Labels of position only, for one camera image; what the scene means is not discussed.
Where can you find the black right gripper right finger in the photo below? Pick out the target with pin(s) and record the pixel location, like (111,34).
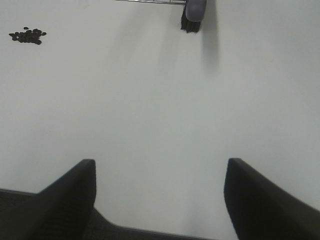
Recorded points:
(260,210)

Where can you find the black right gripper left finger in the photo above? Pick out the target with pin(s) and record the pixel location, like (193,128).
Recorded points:
(59,212)

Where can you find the pile of coffee beans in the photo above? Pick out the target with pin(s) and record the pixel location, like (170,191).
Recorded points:
(28,36)

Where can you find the purple hand brush black bristles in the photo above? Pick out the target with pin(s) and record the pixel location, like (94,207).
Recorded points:
(192,16)

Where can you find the chrome wire dish rack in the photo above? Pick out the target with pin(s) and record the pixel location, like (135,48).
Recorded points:
(164,2)

